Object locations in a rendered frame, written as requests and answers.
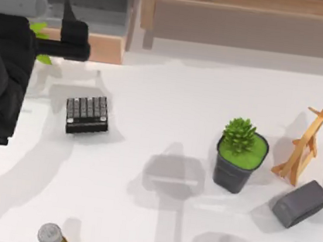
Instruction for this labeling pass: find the small green leafy plant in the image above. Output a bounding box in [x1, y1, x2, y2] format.
[25, 20, 58, 66]

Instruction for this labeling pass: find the pale wooden drawer front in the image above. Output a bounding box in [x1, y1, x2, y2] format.
[35, 25, 125, 65]

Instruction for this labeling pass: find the black keypad with grey keys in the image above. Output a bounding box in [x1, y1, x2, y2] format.
[62, 91, 114, 140]

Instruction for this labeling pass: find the wooden open shelf cupboard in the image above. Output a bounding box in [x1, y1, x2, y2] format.
[125, 0, 323, 77]

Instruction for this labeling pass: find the amber bottle with grey cap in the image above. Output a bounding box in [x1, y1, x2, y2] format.
[36, 221, 76, 242]

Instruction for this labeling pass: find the green plant in dark pot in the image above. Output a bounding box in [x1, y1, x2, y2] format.
[211, 114, 273, 198]

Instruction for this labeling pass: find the small wooden easel stand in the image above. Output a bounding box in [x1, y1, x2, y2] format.
[269, 84, 323, 191]

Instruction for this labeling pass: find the dark grey rounded box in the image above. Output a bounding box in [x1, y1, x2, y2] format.
[269, 175, 323, 234]

